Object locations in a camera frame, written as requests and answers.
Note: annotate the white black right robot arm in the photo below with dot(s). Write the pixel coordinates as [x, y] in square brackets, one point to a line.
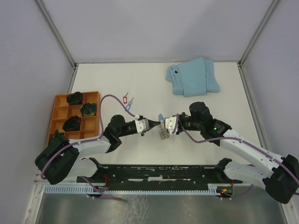
[277, 175]

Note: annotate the key with red tag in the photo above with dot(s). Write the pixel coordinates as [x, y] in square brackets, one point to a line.
[125, 98]

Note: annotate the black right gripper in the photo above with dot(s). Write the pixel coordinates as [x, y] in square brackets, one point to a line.
[179, 130]

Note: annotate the orange compartment tray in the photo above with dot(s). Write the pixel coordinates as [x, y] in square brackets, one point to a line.
[75, 116]

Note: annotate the light blue folded cloth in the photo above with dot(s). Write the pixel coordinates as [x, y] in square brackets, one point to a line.
[193, 78]

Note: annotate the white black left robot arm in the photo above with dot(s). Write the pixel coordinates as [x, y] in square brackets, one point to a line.
[64, 158]

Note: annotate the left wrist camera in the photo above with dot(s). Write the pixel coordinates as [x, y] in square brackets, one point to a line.
[141, 123]

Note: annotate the aluminium frame rail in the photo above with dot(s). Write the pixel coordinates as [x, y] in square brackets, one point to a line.
[270, 64]

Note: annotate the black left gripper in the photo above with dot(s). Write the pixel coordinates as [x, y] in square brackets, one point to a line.
[153, 123]

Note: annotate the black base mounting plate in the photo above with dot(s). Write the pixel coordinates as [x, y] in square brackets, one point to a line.
[203, 173]

